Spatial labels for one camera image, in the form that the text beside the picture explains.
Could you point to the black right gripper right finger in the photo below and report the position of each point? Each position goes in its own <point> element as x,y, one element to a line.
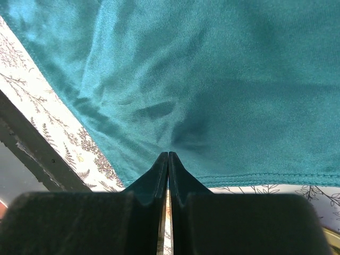
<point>204,222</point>

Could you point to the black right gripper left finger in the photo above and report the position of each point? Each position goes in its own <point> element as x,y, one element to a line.
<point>128,222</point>

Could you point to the teal cloth napkin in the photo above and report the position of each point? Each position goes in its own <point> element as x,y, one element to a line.
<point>245,92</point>

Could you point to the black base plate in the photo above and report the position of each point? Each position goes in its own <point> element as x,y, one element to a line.
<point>37,155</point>

